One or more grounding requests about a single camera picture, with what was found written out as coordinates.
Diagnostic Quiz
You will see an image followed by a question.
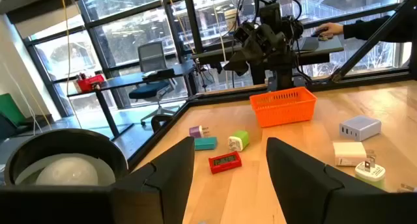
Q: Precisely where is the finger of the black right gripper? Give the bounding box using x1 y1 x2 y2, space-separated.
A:
224 51 250 77

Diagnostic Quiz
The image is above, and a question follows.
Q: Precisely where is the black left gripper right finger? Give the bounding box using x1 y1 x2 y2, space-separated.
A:
266 137 388 224

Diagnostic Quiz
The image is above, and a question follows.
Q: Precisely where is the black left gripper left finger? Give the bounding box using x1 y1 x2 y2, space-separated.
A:
110 136 195 224

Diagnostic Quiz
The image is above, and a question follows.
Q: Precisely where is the pale pink charger block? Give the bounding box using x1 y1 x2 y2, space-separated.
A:
332 141 367 167

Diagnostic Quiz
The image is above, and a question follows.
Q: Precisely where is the teal box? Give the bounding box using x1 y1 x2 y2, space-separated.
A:
194 136 218 151

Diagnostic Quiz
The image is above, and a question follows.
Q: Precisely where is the purple plug charger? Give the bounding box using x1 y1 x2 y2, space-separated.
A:
189 125 209 139

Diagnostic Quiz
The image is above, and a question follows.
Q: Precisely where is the green white cube charger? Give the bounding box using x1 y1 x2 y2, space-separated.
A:
227 130 250 152

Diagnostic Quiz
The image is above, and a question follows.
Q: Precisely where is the lavender multiport charger block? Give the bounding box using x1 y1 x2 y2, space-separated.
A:
339 115 382 142

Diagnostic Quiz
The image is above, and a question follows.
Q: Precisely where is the person's forearm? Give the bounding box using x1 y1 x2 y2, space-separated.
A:
342 14 417 44

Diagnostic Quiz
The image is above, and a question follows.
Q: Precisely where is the grey blue office chair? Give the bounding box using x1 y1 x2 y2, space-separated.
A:
128 40 179 126

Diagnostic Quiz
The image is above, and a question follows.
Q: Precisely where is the black office desk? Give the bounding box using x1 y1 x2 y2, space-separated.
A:
66 60 197 141

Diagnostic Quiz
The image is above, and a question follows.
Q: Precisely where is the black computer mouse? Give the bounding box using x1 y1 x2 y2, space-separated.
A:
311 28 330 39

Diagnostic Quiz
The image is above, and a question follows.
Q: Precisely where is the dark grey side desk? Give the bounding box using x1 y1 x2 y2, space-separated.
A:
191 35 345 67

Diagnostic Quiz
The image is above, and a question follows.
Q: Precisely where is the orange plastic basket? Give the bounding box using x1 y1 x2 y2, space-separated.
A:
250 86 318 128

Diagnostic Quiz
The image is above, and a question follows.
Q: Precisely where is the person's hand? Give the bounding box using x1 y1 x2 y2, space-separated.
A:
315 21 345 39

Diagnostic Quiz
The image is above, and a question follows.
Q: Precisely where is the black flat device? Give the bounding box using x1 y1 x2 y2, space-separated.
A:
141 68 176 83

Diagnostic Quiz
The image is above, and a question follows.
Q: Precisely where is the red storage box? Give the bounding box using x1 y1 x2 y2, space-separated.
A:
76 73 106 93

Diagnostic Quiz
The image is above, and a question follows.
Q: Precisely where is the green board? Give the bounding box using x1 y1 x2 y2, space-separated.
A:
0 92 27 127

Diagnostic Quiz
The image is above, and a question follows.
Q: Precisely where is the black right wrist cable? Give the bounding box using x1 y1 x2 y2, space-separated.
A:
239 0 304 23

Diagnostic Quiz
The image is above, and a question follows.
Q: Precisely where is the black aluminium table frame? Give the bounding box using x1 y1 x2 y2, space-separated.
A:
127 0 417 169

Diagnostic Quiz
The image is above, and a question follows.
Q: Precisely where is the yellow hanging cable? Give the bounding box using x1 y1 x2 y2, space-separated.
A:
59 0 82 130

